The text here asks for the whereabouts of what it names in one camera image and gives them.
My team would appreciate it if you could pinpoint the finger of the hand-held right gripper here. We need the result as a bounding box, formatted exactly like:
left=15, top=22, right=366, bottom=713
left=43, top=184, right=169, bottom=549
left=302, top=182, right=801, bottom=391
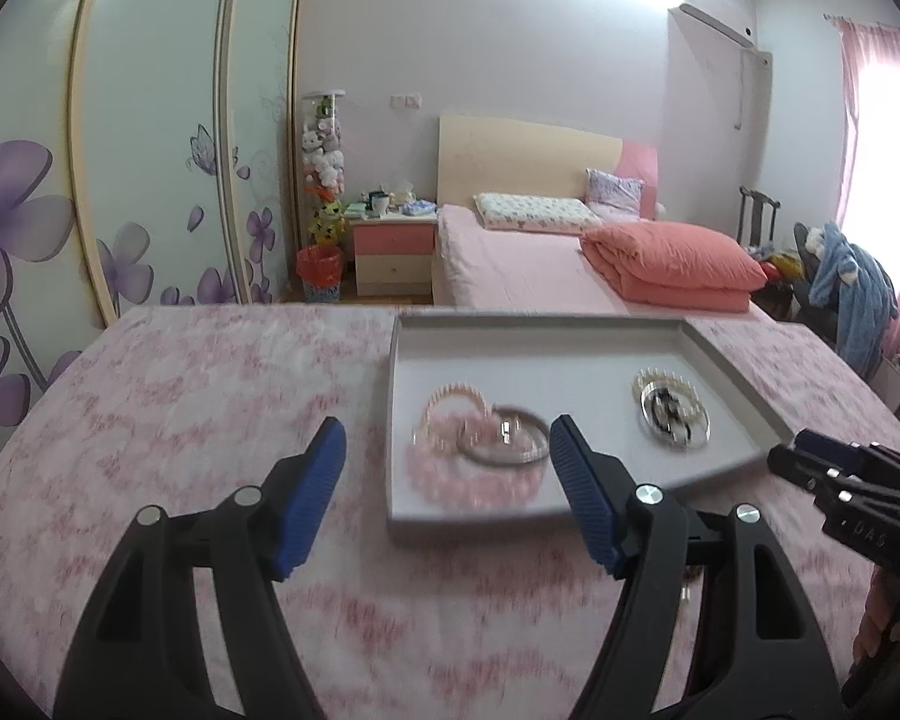
left=767, top=444, right=860, bottom=505
left=795, top=429, right=900, bottom=500

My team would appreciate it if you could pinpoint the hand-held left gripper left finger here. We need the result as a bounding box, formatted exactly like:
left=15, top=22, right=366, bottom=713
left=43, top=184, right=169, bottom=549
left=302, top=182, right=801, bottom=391
left=52, top=416, right=347, bottom=720

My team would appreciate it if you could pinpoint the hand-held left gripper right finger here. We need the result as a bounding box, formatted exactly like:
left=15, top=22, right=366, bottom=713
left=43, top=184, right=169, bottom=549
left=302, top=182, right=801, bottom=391
left=549, top=414, right=833, bottom=720

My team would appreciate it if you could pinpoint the wide silver cuff bangle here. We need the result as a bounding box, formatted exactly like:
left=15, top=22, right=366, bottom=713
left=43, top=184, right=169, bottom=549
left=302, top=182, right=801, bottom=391
left=457, top=405, right=552, bottom=466

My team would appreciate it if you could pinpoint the thin silver bangle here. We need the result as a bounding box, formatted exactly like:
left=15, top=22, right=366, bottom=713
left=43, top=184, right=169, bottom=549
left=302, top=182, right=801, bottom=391
left=640, top=382, right=710, bottom=445

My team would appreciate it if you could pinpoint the grey cardboard tray box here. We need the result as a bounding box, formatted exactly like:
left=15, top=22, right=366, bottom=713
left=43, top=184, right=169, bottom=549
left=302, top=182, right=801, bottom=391
left=385, top=313, right=796, bottom=547

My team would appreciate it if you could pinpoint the pink bead necklace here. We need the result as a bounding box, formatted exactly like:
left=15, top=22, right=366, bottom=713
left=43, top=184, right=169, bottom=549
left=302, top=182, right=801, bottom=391
left=409, top=390, right=552, bottom=507

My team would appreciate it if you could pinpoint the white pearl bracelet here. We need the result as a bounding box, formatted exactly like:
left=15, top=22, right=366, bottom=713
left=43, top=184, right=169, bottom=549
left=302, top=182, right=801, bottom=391
left=632, top=367, right=702, bottom=421

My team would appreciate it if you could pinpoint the pink pearl bracelet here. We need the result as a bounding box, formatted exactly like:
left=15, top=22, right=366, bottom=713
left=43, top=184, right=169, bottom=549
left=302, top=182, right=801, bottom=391
left=416, top=384, right=496, bottom=451

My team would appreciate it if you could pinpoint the person's right hand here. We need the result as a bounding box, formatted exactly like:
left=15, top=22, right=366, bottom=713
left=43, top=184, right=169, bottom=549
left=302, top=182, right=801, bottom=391
left=853, top=574, right=895, bottom=661

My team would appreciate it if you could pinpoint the pink floral bedsheet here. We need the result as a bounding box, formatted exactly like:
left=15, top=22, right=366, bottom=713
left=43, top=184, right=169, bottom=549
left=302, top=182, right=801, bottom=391
left=0, top=304, right=900, bottom=720

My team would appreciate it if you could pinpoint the blue plush robe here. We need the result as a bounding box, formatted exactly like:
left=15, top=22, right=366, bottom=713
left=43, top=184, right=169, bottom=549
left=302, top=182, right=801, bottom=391
left=808, top=221, right=900, bottom=376

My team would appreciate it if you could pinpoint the colourful toy pile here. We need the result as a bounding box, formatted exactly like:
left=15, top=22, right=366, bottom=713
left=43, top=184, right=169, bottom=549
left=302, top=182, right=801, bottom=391
left=750, top=244, right=803, bottom=293

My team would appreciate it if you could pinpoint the red waste basket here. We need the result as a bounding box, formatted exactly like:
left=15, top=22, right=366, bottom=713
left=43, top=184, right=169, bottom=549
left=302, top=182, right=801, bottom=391
left=296, top=244, right=344, bottom=306

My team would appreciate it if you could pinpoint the bed with beige headboard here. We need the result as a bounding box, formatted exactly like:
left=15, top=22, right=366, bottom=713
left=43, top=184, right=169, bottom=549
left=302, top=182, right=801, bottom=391
left=431, top=115, right=773, bottom=316

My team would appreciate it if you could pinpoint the folded coral quilt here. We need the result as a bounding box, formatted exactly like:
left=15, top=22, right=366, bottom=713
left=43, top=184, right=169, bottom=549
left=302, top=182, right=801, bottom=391
left=579, top=221, right=770, bottom=314

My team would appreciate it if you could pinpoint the pink and beige nightstand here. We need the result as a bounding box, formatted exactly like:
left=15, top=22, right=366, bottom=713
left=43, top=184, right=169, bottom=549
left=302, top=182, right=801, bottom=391
left=349, top=210, right=440, bottom=297

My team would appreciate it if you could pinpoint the dark wooden chair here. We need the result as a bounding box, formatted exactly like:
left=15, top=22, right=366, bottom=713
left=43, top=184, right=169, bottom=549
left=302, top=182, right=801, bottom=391
left=739, top=186, right=781, bottom=248

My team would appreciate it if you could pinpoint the white floral pillow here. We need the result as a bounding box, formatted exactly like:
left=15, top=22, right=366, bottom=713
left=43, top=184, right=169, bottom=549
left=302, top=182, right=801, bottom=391
left=472, top=193, right=605, bottom=232

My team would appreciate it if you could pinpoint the pink curtain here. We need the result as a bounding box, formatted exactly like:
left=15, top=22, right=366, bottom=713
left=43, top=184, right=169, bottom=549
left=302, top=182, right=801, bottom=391
left=825, top=13, right=900, bottom=361

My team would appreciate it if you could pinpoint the purple patterned pillow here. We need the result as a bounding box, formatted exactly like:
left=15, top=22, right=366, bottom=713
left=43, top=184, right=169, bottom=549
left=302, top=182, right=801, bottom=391
left=585, top=169, right=644, bottom=222

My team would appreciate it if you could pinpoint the clear tube of plush toys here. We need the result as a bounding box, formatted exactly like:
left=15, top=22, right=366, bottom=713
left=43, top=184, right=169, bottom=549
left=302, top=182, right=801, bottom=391
left=300, top=92, right=346, bottom=248

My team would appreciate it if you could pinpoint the floral sliding door wardrobe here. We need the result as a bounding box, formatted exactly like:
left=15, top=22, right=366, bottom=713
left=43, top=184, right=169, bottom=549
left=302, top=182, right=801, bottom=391
left=0, top=0, right=308, bottom=481

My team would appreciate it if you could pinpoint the white air conditioner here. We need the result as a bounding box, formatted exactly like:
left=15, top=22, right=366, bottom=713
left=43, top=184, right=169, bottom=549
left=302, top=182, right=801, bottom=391
left=679, top=0, right=756, bottom=42

